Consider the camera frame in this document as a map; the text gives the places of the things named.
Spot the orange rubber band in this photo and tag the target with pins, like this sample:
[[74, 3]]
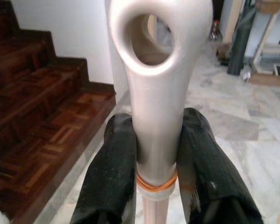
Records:
[[149, 185]]

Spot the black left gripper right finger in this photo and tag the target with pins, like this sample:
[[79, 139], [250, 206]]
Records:
[[212, 175]]

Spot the light wooden frame rack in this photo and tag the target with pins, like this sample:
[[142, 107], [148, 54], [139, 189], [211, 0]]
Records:
[[270, 49]]

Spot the dark grey rolled mat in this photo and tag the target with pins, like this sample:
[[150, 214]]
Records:
[[240, 46]]

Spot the beige broom with purple bristles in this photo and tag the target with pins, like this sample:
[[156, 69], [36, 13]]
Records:
[[154, 116]]

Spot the white crumpled paper scrap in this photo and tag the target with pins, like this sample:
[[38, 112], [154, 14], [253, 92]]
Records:
[[247, 77]]

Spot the dark wooden parquet staircase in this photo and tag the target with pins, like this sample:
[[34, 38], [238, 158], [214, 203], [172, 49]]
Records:
[[37, 93]]

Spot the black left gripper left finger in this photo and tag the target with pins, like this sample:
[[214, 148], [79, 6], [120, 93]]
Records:
[[109, 175]]

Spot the reddish bottle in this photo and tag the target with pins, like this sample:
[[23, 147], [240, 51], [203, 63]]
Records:
[[215, 31]]

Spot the brown cardboard box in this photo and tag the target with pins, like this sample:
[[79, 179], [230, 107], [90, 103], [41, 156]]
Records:
[[223, 54]]

